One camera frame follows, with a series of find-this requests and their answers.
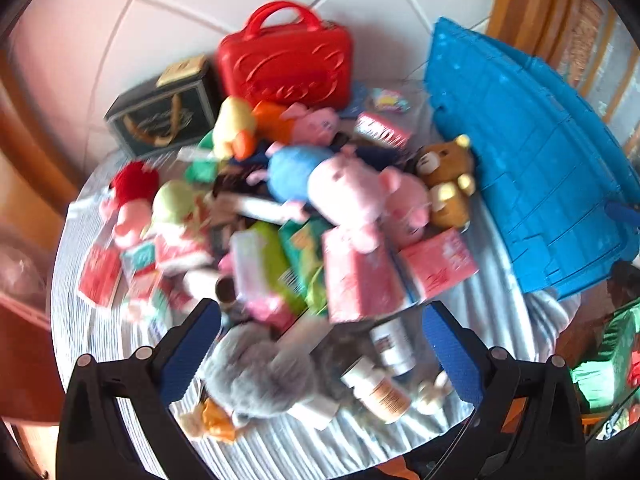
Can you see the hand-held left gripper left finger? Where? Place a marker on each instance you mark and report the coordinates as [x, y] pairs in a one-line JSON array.
[[192, 355]]

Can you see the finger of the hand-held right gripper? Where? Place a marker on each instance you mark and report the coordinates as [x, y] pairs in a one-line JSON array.
[[625, 214]]

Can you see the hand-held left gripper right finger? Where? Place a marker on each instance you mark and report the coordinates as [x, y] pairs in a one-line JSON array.
[[452, 355]]

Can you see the white doll yellow skirt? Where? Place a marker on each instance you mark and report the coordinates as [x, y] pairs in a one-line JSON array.
[[215, 417]]

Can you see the grey plush white head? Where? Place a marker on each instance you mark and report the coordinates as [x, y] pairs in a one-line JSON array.
[[260, 370]]

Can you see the pink roll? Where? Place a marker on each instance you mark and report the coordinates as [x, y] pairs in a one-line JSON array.
[[225, 272]]

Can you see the teal wet wipes pack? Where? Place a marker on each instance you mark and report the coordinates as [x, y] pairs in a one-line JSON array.
[[140, 260]]

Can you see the blue plastic crate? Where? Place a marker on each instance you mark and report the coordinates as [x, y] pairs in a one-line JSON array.
[[525, 160]]

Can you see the colourful candy pack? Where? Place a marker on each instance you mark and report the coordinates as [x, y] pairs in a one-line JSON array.
[[150, 305]]

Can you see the white pill bottle orange label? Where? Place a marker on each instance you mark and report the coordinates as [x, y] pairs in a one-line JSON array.
[[380, 395]]

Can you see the clear plastic box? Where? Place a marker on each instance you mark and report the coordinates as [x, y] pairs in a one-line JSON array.
[[250, 260]]

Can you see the white tube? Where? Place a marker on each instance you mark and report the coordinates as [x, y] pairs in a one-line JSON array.
[[315, 412]]

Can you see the green bag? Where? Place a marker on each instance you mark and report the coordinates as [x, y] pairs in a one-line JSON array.
[[615, 350]]

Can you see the light green round plush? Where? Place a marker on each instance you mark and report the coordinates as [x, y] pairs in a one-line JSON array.
[[172, 200]]

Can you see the small pink pig plush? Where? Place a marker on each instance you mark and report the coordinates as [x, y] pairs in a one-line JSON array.
[[407, 200]]

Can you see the black and white box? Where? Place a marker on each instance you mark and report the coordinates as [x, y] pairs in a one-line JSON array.
[[235, 182]]

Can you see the pink pig plush red dress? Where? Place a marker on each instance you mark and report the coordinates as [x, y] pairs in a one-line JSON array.
[[132, 180]]

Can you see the brown bear plush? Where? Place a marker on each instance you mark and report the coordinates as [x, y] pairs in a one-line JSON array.
[[442, 165]]

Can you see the pink plastic bag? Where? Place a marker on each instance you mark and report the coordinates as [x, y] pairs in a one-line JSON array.
[[20, 270]]

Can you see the pink pig plush blue body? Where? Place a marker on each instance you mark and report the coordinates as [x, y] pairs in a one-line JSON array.
[[340, 185]]

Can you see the yellow duck plush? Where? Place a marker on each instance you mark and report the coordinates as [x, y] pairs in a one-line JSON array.
[[232, 125]]

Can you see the pink patterned box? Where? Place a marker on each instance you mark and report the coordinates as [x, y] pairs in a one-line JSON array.
[[382, 130]]

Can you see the black gift box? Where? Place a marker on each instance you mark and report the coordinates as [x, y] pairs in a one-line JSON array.
[[150, 120]]

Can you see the pink pig plush orange dress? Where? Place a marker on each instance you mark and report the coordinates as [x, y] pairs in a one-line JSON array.
[[310, 125]]

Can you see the colourful small packet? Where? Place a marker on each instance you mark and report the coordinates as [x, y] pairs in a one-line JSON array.
[[390, 100]]

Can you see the small gold box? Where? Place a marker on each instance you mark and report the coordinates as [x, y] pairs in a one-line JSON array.
[[180, 72]]

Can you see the red toy suitcase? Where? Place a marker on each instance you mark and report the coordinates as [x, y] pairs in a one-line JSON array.
[[280, 70]]

